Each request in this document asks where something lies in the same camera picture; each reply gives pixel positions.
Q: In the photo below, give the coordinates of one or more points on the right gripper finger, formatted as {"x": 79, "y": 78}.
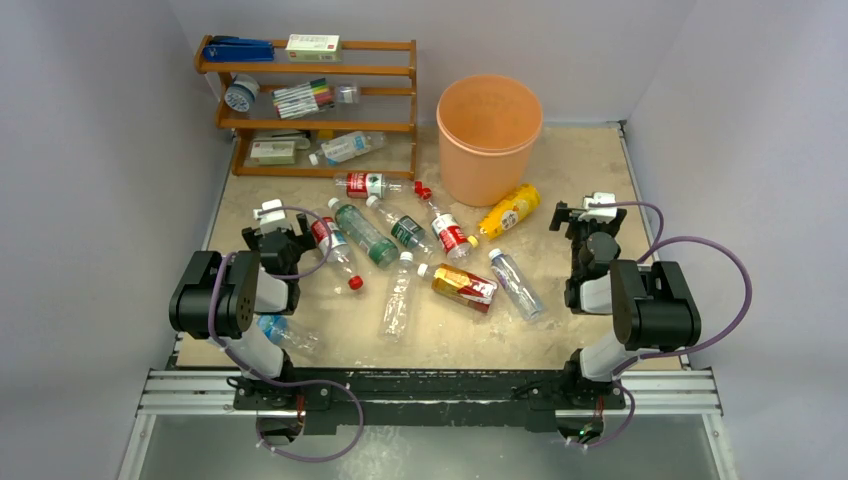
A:
{"x": 563, "y": 214}
{"x": 618, "y": 220}

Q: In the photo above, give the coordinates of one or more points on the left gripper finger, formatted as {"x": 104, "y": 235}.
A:
{"x": 252, "y": 238}
{"x": 305, "y": 240}

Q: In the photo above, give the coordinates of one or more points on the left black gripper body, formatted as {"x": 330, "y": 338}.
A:
{"x": 296, "y": 247}

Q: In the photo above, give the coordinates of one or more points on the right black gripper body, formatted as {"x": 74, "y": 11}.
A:
{"x": 589, "y": 225}

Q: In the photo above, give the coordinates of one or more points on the yellow juice bottle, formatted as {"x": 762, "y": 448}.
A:
{"x": 508, "y": 212}

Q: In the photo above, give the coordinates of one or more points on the clear bottle blue label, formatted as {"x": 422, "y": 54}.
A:
{"x": 287, "y": 334}

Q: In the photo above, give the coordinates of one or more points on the clear bottle purple label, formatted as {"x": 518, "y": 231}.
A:
{"x": 516, "y": 285}

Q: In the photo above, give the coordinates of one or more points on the red label bottle red cap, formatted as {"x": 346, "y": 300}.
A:
{"x": 446, "y": 229}

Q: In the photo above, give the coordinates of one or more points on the clear plastic bottle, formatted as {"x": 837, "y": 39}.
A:
{"x": 399, "y": 297}

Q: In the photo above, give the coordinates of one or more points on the orange red tea bottle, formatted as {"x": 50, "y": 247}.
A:
{"x": 460, "y": 286}

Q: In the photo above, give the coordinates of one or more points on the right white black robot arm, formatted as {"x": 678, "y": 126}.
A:
{"x": 651, "y": 306}

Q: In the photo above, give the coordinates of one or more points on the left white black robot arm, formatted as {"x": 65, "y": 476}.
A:
{"x": 218, "y": 299}

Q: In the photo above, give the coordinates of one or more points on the orange plastic bin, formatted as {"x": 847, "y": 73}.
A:
{"x": 487, "y": 126}

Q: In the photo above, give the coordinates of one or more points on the red label bottle left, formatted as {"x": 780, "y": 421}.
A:
{"x": 331, "y": 243}

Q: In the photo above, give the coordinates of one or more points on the green tinted plastic bottle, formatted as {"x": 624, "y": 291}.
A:
{"x": 380, "y": 249}

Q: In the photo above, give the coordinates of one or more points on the red label bottle near shelf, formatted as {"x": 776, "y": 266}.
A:
{"x": 361, "y": 185}

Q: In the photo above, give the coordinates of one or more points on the white box on bottom shelf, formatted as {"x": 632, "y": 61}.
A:
{"x": 273, "y": 152}

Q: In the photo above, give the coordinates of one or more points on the clear bottle on shelf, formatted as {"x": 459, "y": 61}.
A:
{"x": 346, "y": 147}

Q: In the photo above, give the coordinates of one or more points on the dark green label clear bottle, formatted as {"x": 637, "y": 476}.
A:
{"x": 402, "y": 227}

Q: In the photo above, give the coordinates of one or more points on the wooden three-tier shelf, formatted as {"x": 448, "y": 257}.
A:
{"x": 245, "y": 128}

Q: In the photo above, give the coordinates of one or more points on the pack of coloured markers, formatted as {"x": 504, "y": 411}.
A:
{"x": 302, "y": 100}

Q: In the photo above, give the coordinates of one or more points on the blue white tape roll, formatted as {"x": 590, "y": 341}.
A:
{"x": 242, "y": 93}

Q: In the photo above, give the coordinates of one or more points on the small clear jar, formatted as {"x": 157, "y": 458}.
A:
{"x": 347, "y": 94}

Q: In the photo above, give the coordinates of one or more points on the blue stapler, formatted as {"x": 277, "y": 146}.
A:
{"x": 229, "y": 49}

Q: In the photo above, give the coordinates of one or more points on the white green small box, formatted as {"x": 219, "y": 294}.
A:
{"x": 314, "y": 48}

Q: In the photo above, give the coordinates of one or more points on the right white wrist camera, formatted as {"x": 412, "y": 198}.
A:
{"x": 597, "y": 206}

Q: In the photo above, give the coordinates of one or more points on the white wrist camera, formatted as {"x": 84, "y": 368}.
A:
{"x": 597, "y": 206}
{"x": 271, "y": 216}

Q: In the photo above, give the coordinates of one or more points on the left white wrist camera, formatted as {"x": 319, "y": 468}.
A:
{"x": 271, "y": 216}

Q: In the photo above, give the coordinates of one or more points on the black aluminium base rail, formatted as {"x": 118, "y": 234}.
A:
{"x": 536, "y": 400}

